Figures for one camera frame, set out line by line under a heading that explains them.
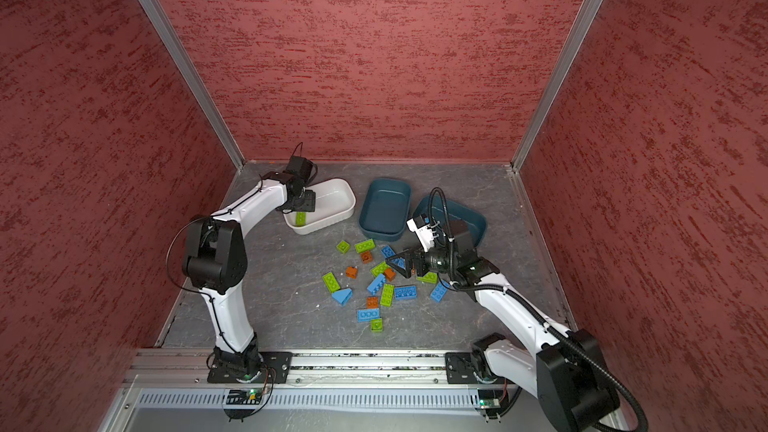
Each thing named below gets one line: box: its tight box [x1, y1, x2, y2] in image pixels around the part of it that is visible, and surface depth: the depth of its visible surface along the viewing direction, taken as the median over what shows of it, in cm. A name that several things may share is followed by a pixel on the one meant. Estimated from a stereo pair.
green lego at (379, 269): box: [370, 261, 391, 277], surface depth 94 cm
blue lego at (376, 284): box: [367, 273, 386, 296], surface depth 89 cm
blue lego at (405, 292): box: [394, 285, 417, 299], surface depth 88 cm
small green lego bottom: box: [369, 318, 384, 333], surface depth 83 cm
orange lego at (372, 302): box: [366, 296, 379, 309], surface depth 86 cm
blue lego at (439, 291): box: [430, 279, 451, 303], surface depth 87 cm
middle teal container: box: [358, 178, 412, 243], surface depth 108 cm
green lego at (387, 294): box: [380, 283, 395, 307], surface depth 87 cm
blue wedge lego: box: [332, 288, 353, 307], surface depth 86 cm
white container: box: [283, 178, 357, 235], surface depth 108 cm
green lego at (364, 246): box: [354, 239, 375, 253], surface depth 99 cm
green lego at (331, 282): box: [322, 272, 341, 293], surface depth 91 cm
